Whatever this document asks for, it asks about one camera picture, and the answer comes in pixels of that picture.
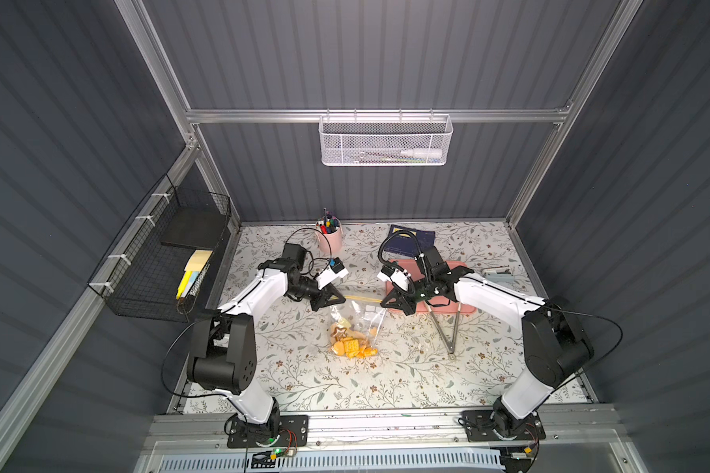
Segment clear resealable bag yellow print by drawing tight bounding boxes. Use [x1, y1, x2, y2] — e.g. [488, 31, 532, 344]
[329, 297, 387, 359]

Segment metal tongs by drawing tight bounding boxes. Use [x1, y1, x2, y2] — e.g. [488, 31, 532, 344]
[427, 305, 463, 357]

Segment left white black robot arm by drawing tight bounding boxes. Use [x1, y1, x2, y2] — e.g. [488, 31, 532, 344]
[187, 244, 348, 443]

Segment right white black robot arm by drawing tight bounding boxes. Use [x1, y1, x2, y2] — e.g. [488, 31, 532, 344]
[378, 246, 594, 439]

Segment pink plastic tray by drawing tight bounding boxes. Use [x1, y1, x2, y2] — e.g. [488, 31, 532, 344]
[385, 259, 475, 315]

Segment dark blue notebook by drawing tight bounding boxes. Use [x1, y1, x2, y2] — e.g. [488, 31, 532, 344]
[384, 224, 436, 257]

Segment pink pen cup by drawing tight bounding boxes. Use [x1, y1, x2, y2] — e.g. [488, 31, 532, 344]
[315, 209, 344, 256]

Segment small teal eraser box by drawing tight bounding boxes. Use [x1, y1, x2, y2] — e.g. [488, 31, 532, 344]
[482, 267, 515, 281]

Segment yellow sticky notes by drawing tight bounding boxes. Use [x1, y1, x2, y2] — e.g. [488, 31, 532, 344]
[177, 250, 213, 300]

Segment black tray in basket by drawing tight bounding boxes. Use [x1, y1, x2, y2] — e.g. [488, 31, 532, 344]
[160, 207, 226, 250]

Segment white marker in basket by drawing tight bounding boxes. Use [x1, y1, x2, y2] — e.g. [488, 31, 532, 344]
[400, 148, 444, 162]

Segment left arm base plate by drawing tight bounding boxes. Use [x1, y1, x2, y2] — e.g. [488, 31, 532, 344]
[224, 414, 310, 449]

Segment black wire wall basket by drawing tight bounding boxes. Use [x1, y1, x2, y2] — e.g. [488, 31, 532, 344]
[88, 177, 232, 322]

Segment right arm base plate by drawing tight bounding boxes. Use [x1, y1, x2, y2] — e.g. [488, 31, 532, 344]
[458, 408, 546, 443]

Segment white wire mesh basket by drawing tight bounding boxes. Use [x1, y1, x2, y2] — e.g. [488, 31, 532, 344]
[318, 112, 454, 167]

